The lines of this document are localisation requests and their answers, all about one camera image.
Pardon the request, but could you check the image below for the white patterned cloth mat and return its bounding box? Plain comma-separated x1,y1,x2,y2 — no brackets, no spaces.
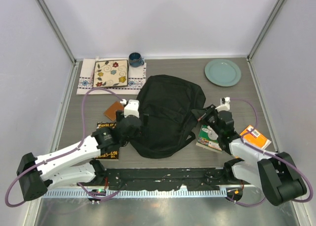
76,59,147,95

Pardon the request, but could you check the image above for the light teal round plate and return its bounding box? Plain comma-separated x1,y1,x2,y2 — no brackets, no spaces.
204,58,241,87

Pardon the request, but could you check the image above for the orange paperback book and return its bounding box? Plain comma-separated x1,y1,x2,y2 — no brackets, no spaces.
231,125,272,158

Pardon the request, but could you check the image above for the green coin book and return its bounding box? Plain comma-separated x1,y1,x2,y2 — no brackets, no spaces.
196,125,222,153

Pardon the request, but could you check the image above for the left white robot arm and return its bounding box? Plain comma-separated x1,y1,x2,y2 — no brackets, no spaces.
17,111,148,201

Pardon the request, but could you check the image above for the floral square ceramic plate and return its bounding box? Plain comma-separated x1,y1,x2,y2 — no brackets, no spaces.
93,60,128,88

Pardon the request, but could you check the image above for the black student backpack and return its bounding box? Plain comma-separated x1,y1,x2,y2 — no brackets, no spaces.
130,75,206,159

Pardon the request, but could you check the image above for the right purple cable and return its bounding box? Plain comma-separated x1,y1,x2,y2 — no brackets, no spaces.
226,98,311,207

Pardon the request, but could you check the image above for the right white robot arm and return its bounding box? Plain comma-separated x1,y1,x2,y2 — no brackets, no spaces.
192,105,314,206

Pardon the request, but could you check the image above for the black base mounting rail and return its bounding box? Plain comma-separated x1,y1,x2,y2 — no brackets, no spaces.
103,168,244,191

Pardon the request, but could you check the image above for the colourful treehouse paperback book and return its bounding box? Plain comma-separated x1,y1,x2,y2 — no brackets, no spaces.
95,122,119,160

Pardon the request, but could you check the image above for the white slotted cable duct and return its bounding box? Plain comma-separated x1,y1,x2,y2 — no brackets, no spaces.
43,187,227,198

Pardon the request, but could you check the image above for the purple cable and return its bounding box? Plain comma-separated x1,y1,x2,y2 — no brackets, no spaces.
226,98,311,207
5,88,129,208

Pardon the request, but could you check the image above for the dark blue ceramic cup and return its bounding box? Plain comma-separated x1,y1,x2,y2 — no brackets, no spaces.
128,52,145,68

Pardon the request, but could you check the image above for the brown leather wallet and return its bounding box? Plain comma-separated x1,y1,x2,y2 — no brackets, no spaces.
104,101,124,121

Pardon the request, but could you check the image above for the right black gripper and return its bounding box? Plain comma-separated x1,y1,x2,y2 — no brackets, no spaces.
192,104,223,136

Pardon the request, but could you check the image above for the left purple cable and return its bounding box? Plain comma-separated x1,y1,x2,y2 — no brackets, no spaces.
5,88,129,208

